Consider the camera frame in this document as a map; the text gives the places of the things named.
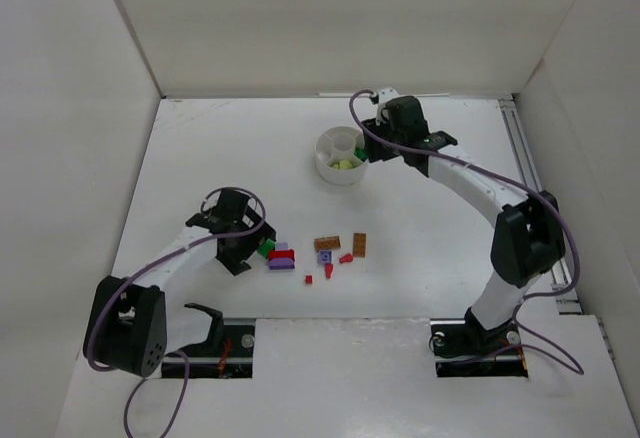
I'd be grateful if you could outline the red cone lego upper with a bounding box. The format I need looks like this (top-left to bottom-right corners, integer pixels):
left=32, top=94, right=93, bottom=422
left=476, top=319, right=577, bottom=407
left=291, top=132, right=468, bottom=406
left=339, top=253, right=354, bottom=264

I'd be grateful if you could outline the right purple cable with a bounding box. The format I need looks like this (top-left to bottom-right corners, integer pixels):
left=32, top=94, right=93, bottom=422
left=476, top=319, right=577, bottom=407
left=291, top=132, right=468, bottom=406
left=348, top=88, right=586, bottom=377

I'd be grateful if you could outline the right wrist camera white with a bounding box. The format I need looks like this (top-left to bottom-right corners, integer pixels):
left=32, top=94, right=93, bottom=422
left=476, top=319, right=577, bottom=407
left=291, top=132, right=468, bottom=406
left=370, top=87, right=400, bottom=108

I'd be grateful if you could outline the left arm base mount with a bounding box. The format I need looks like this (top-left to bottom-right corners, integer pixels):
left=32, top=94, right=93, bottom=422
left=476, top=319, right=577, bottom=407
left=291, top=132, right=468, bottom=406
left=159, top=303, right=256, bottom=380

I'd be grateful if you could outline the purple small square lego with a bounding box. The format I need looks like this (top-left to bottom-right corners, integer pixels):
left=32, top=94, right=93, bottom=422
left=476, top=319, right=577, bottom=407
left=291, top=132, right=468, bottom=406
left=318, top=250, right=333, bottom=265

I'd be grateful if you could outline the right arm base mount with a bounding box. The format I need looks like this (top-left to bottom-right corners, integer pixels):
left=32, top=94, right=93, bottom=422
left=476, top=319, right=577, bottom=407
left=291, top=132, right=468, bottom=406
left=428, top=310, right=528, bottom=378

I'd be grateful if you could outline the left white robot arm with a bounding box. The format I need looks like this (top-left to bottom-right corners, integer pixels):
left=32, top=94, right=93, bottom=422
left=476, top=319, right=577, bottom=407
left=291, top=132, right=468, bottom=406
left=82, top=187, right=276, bottom=378

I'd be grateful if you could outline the green square lego brick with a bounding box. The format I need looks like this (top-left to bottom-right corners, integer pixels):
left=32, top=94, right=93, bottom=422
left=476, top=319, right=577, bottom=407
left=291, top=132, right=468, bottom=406
left=256, top=238, right=276, bottom=260

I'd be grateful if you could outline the brown lego plate left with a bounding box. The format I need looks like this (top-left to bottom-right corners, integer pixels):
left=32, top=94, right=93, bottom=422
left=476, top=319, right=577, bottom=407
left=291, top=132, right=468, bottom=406
left=314, top=236, right=341, bottom=252

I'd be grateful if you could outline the dark green lego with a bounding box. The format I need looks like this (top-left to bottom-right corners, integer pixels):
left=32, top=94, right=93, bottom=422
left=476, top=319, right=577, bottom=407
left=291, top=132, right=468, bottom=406
left=354, top=148, right=367, bottom=162

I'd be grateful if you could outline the red arch lego brick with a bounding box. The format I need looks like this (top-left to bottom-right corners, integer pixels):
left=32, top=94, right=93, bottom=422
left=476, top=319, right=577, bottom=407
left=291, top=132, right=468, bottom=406
left=268, top=249, right=295, bottom=262

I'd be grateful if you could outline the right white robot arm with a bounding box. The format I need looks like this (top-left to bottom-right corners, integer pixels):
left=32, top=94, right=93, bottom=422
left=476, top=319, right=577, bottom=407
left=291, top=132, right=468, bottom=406
left=359, top=89, right=566, bottom=332

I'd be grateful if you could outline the brown lego plate right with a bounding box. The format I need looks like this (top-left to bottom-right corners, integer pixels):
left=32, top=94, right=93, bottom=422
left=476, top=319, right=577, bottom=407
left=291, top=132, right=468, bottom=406
left=352, top=232, right=367, bottom=258

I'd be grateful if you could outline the aluminium rail right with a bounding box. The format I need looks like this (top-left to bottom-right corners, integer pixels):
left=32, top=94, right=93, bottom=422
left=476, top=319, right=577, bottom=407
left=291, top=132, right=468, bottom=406
left=497, top=97, right=586, bottom=315

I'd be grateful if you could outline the purple lego plate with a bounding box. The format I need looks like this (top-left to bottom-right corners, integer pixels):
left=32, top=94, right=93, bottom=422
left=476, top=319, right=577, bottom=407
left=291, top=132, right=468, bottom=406
left=268, top=258, right=295, bottom=271

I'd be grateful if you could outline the white round divided container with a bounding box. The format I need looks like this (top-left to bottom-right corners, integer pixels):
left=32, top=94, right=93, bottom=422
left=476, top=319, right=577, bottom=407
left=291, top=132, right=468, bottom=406
left=315, top=126, right=368, bottom=186

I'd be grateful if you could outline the brown lego plate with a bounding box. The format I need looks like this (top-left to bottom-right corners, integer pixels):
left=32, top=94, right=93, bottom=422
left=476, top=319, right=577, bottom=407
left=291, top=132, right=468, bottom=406
left=352, top=232, right=367, bottom=258
left=314, top=236, right=341, bottom=252

